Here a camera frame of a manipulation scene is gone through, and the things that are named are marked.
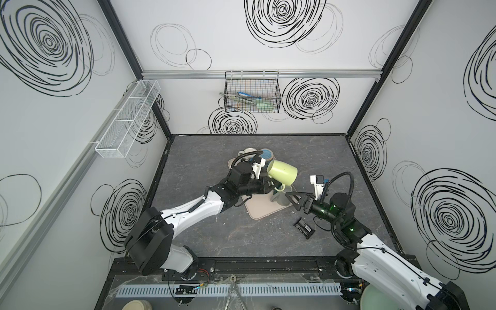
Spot light green mug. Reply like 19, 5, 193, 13
267, 160, 298, 192

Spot grey mug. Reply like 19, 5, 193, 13
270, 186, 293, 207

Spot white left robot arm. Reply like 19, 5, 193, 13
125, 162, 280, 280

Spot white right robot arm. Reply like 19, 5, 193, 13
286, 192, 470, 309

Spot cream white mug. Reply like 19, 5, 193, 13
238, 147, 257, 156

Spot blue butterfly mug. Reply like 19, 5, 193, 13
260, 149, 274, 162

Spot beige plastic tray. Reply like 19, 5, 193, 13
229, 151, 287, 220

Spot black snack packet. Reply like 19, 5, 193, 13
293, 218, 315, 240

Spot light green plate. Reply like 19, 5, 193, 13
360, 285, 401, 310

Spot beige round object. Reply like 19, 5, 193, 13
122, 300, 152, 310

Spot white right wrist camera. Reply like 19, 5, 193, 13
310, 175, 326, 200

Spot utensils in wire basket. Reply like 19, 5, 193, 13
221, 92, 274, 111

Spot white slotted cable duct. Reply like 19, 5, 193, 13
116, 283, 342, 298

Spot black wire basket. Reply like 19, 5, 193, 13
222, 71, 282, 114

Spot white wire shelf basket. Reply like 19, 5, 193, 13
95, 80, 161, 159

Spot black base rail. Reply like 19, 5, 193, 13
106, 256, 358, 282

